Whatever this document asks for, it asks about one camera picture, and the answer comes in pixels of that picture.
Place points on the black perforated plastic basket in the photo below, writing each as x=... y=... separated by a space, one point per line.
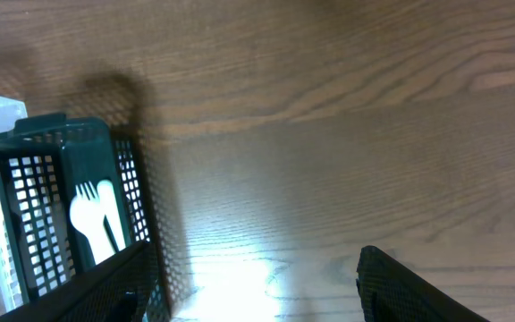
x=42 y=159

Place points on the mint plastic fork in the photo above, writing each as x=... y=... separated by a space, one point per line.
x=105 y=191

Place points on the white plastic fork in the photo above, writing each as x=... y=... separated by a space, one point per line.
x=87 y=191

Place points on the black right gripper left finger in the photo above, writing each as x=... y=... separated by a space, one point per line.
x=125 y=287

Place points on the white plastic spoon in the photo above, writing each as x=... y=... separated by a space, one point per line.
x=87 y=217

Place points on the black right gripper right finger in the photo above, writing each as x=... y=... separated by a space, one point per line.
x=389 y=291

